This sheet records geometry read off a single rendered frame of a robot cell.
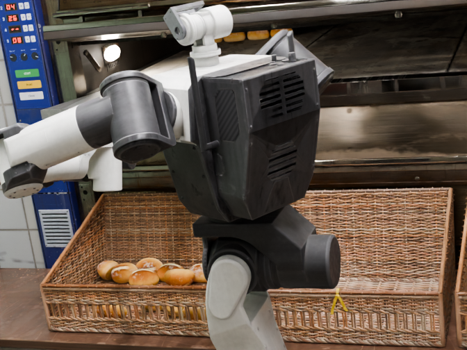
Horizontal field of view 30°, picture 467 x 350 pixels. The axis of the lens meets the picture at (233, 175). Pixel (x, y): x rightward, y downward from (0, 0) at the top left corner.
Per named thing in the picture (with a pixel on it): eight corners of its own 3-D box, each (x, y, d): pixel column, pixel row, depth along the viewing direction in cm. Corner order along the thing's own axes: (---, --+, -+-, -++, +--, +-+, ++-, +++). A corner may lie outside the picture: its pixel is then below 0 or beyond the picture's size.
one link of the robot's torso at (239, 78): (354, 198, 182) (337, 27, 172) (235, 253, 161) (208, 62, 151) (255, 180, 204) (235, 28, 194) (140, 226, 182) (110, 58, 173)
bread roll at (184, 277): (167, 276, 280) (165, 292, 278) (161, 267, 275) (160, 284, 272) (197, 275, 278) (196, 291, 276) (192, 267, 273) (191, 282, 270)
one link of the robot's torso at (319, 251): (344, 274, 189) (336, 197, 184) (331, 300, 177) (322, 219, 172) (223, 273, 198) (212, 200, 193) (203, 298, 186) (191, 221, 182)
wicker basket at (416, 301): (280, 270, 282) (271, 189, 274) (460, 271, 264) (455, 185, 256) (235, 342, 238) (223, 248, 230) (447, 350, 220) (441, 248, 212)
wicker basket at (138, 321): (114, 267, 302) (101, 192, 295) (269, 268, 284) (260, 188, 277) (44, 332, 259) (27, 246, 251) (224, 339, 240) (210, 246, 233)
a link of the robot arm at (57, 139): (-15, 196, 166) (85, 155, 160) (-31, 132, 169) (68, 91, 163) (18, 201, 177) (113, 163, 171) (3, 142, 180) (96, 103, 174)
